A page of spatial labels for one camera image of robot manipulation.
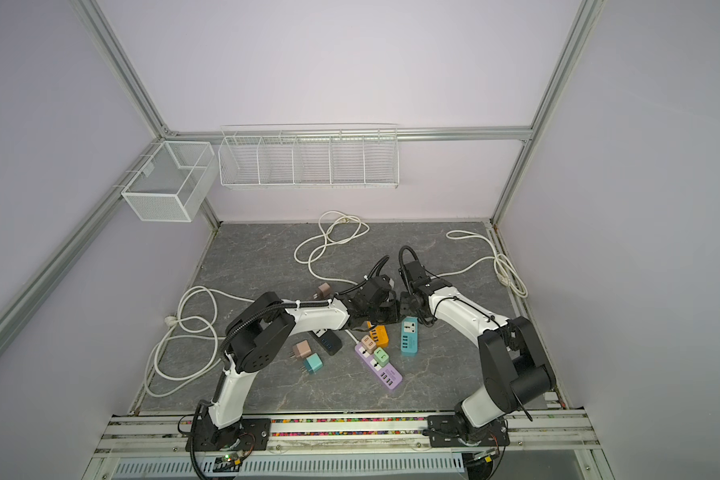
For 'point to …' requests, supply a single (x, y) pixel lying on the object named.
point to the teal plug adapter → (313, 362)
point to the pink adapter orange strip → (324, 289)
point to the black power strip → (331, 343)
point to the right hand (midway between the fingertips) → (413, 308)
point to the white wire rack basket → (307, 157)
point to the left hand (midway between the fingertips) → (408, 319)
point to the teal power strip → (409, 335)
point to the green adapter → (381, 357)
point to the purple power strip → (387, 375)
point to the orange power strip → (380, 336)
